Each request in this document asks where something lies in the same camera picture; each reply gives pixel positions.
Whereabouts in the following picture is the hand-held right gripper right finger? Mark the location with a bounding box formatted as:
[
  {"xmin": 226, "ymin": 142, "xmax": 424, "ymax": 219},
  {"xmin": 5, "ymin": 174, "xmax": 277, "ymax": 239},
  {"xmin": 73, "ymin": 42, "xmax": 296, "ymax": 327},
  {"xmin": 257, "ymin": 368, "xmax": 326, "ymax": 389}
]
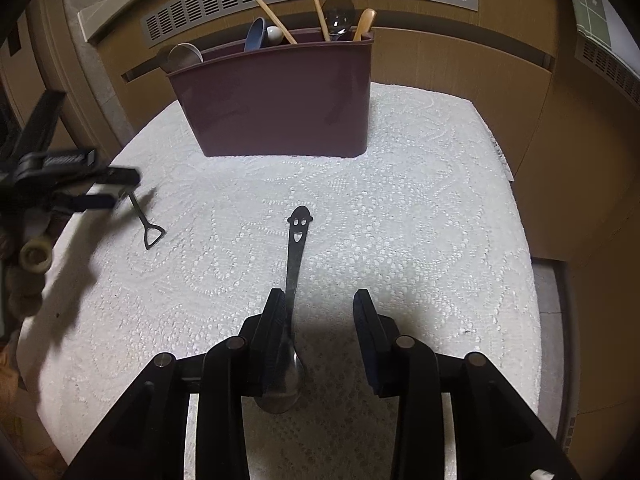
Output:
[{"xmin": 352, "ymin": 289, "xmax": 583, "ymax": 480}]

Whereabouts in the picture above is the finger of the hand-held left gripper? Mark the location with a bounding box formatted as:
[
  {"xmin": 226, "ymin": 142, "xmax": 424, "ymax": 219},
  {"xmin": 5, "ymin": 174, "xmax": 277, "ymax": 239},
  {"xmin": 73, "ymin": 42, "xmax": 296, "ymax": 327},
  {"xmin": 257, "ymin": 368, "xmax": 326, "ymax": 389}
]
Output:
[
  {"xmin": 47, "ymin": 191, "xmax": 121, "ymax": 213},
  {"xmin": 87, "ymin": 166, "xmax": 142, "ymax": 188}
]

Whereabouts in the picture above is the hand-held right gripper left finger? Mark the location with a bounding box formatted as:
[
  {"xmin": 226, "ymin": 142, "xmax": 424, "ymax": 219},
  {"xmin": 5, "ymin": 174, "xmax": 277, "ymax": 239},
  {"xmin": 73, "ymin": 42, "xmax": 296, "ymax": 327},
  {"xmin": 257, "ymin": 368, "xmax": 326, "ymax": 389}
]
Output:
[{"xmin": 62, "ymin": 287, "xmax": 293, "ymax": 480}]

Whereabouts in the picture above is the black shovel-handle spoon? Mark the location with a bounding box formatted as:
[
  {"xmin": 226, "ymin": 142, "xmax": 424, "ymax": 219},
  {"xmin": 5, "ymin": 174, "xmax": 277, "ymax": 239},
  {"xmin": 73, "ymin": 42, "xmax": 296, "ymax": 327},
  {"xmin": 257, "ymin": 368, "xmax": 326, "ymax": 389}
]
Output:
[{"xmin": 125, "ymin": 187, "xmax": 167, "ymax": 251}]

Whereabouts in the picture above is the black smiley-handle spoon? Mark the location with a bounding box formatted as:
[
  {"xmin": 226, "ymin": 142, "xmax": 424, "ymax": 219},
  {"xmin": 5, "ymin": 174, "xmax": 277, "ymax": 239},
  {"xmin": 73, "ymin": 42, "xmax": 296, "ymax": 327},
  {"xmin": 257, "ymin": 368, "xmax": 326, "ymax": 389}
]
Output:
[{"xmin": 255, "ymin": 205, "xmax": 315, "ymax": 415}]

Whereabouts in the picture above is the white plastic spoon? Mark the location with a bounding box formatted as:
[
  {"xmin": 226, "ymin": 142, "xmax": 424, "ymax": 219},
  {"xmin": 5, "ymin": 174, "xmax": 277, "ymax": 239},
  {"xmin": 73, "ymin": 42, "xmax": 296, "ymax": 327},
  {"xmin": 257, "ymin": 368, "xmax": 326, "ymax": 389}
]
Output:
[{"xmin": 167, "ymin": 42, "xmax": 204, "ymax": 72}]

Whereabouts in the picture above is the purple plastic utensil holder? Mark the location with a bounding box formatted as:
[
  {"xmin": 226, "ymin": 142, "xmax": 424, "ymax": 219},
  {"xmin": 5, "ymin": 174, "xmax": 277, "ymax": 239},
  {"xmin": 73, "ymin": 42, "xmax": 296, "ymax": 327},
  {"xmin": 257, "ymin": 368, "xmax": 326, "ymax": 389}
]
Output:
[{"xmin": 165, "ymin": 30, "xmax": 376, "ymax": 158}]

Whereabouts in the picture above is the blue-grey plastic spoon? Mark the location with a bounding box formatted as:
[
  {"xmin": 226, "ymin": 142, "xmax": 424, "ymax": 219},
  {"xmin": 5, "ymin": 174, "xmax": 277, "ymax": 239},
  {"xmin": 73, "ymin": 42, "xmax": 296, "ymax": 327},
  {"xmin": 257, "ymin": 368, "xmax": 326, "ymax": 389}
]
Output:
[{"xmin": 243, "ymin": 17, "xmax": 267, "ymax": 52}]

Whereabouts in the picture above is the wooden chopstick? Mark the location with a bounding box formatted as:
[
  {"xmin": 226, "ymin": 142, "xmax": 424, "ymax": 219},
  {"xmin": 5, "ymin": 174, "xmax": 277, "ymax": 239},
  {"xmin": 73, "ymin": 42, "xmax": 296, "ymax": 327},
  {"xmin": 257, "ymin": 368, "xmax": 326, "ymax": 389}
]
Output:
[
  {"xmin": 256, "ymin": 0, "xmax": 298, "ymax": 45},
  {"xmin": 305, "ymin": 0, "xmax": 332, "ymax": 42}
]

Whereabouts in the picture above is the large dark metal spoon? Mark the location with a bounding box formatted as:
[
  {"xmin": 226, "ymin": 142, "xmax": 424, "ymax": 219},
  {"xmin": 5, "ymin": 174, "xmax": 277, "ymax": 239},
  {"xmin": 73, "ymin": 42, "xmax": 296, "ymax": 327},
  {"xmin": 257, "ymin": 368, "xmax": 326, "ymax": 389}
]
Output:
[{"xmin": 321, "ymin": 0, "xmax": 357, "ymax": 42}]

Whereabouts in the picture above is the person's left hand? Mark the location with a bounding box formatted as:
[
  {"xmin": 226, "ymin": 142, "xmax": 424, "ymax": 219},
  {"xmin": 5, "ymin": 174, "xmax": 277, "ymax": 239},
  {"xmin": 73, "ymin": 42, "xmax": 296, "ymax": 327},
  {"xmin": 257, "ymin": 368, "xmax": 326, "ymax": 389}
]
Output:
[{"xmin": 5, "ymin": 232, "xmax": 55, "ymax": 318}]

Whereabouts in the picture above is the white lace tablecloth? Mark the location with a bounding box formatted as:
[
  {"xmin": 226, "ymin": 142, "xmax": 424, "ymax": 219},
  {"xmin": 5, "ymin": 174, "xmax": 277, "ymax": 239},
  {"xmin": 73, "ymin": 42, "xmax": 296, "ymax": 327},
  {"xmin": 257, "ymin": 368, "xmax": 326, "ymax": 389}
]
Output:
[{"xmin": 15, "ymin": 82, "xmax": 543, "ymax": 480}]

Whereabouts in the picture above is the long grey vent grille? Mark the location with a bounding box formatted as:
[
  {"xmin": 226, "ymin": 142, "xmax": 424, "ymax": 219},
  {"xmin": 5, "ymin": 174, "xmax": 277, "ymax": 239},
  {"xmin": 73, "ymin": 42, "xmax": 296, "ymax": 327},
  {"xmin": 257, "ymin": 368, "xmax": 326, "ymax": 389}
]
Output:
[{"xmin": 140, "ymin": 0, "xmax": 480, "ymax": 51}]

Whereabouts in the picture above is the short grey vent grille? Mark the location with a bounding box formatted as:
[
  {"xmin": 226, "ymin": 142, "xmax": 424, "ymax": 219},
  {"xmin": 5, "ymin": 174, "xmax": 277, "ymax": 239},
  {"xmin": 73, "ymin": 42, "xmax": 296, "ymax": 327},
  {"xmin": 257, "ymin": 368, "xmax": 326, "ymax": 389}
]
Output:
[{"xmin": 574, "ymin": 30, "xmax": 640, "ymax": 95}]

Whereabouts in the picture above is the green and white towel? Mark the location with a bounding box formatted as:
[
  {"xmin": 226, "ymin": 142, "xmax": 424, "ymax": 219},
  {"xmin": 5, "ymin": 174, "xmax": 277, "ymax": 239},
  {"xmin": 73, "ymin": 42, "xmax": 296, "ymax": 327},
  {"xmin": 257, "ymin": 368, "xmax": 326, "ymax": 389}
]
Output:
[{"xmin": 559, "ymin": 0, "xmax": 621, "ymax": 48}]

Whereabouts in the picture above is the brown door frame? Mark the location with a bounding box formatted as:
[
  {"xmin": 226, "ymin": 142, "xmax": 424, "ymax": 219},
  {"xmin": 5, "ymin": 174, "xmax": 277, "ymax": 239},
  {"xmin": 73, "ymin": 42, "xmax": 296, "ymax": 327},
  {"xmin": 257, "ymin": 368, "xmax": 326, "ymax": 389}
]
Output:
[{"xmin": 0, "ymin": 0, "xmax": 131, "ymax": 161}]

